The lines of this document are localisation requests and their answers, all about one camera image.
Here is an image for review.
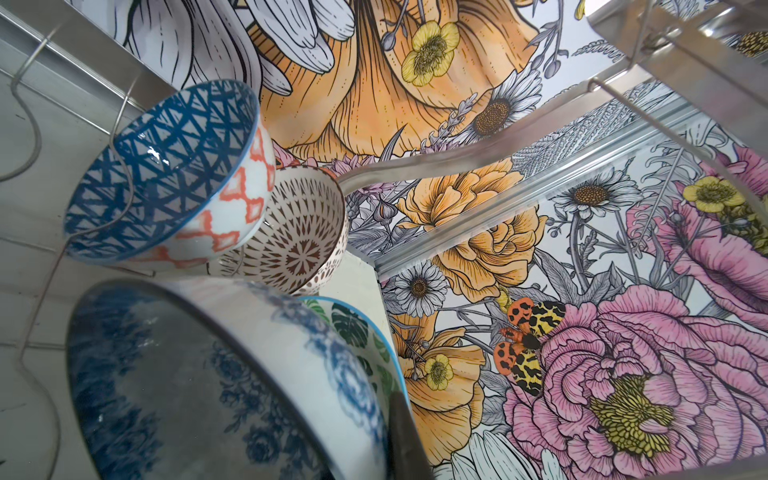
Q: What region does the green leaf pattern bowl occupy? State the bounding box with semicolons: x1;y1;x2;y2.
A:
299;296;407;420

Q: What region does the steel two-tier dish rack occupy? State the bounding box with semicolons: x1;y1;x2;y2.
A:
1;1;767;479

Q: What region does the blue geometric pattern bowl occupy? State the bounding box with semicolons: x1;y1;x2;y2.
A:
63;79;276;270

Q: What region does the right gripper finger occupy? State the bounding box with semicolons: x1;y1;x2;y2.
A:
389;391;433;480

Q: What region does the blue floral pattern bowl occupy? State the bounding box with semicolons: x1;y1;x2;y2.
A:
66;277;391;479

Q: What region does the right aluminium frame post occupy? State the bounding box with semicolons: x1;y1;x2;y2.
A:
371;95;721;280

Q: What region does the white bowl maroon pattern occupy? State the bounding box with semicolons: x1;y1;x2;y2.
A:
207;166;349;296

